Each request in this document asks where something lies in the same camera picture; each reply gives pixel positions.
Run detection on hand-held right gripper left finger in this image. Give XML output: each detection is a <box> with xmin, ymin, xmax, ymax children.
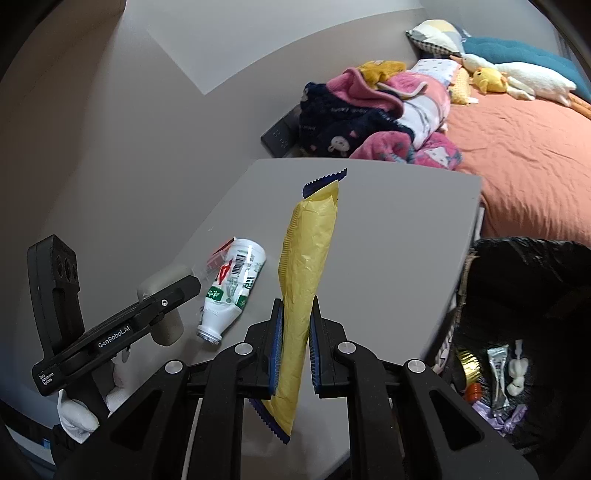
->
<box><xmin>55</xmin><ymin>298</ymin><xmax>284</xmax><ymax>480</ymax></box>

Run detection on pink printed fleece blanket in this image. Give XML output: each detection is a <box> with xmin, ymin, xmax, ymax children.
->
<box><xmin>327</xmin><ymin>67</ymin><xmax>464</xmax><ymax>170</ymax></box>

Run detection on bed with orange sheet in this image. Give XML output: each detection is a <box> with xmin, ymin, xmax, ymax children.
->
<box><xmin>434</xmin><ymin>90</ymin><xmax>591</xmax><ymax>252</ymax></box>

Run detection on clear zip bag red strip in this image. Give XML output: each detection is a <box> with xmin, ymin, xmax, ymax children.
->
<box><xmin>194</xmin><ymin>237</ymin><xmax>237</xmax><ymax>287</ymax></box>

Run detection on white dotted pillow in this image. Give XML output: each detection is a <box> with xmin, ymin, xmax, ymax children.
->
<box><xmin>409</xmin><ymin>58</ymin><xmax>462</xmax><ymax>88</ymax></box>

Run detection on black wall socket panel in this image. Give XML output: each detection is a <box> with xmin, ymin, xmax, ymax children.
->
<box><xmin>261</xmin><ymin>104</ymin><xmax>306</xmax><ymax>158</ymax></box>

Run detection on bin with black bag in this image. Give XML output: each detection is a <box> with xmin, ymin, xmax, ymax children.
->
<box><xmin>434</xmin><ymin>236</ymin><xmax>591</xmax><ymax>467</ymax></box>

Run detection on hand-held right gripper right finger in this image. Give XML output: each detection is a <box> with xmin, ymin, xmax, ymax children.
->
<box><xmin>308</xmin><ymin>295</ymin><xmax>541</xmax><ymax>480</ymax></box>

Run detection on gold aluminium foil bowl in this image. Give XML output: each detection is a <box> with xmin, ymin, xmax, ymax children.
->
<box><xmin>455</xmin><ymin>348</ymin><xmax>482</xmax><ymax>385</ymax></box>

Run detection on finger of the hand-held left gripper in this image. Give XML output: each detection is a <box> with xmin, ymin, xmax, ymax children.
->
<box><xmin>137</xmin><ymin>275</ymin><xmax>202</xmax><ymax>326</ymax></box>

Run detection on yellow duck plush toy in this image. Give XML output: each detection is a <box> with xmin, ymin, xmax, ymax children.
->
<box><xmin>471</xmin><ymin>67</ymin><xmax>509</xmax><ymax>95</ymax></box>

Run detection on yellow wrapper navy ends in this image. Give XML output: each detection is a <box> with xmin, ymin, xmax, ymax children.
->
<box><xmin>249</xmin><ymin>167</ymin><xmax>348</xmax><ymax>445</ymax></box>

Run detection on yellow dotted small pillow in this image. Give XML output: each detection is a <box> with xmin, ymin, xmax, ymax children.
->
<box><xmin>449</xmin><ymin>67</ymin><xmax>479</xmax><ymax>106</ymax></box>

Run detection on mustard yellow garment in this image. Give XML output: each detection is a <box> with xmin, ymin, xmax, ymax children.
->
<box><xmin>358</xmin><ymin>59</ymin><xmax>408</xmax><ymax>86</ymax></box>

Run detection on person's left hand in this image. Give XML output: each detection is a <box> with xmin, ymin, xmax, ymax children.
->
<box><xmin>58</xmin><ymin>360</ymin><xmax>134</xmax><ymax>444</ymax></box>

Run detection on white plastic piece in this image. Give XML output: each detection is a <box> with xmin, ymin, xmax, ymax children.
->
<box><xmin>506</xmin><ymin>339</ymin><xmax>527</xmax><ymax>398</ymax></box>

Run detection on checked patchwork pillow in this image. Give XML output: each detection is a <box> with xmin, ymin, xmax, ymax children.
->
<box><xmin>405</xmin><ymin>19</ymin><xmax>472</xmax><ymax>60</ymax></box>

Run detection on teal long cushion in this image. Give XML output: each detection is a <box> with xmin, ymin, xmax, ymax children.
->
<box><xmin>462</xmin><ymin>38</ymin><xmax>591</xmax><ymax>103</ymax></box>

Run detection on white plastic bottle green label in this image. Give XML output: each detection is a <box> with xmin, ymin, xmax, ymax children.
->
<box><xmin>197</xmin><ymin>238</ymin><xmax>267</xmax><ymax>346</ymax></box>

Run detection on purple plastic bag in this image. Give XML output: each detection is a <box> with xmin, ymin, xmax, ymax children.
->
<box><xmin>473</xmin><ymin>399</ymin><xmax>528</xmax><ymax>435</ymax></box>

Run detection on white goose plush toy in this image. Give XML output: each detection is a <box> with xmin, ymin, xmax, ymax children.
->
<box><xmin>450</xmin><ymin>53</ymin><xmax>591</xmax><ymax>118</ymax></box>

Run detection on navy fleece garment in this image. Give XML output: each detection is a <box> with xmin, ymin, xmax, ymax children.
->
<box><xmin>298</xmin><ymin>82</ymin><xmax>416</xmax><ymax>156</ymax></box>

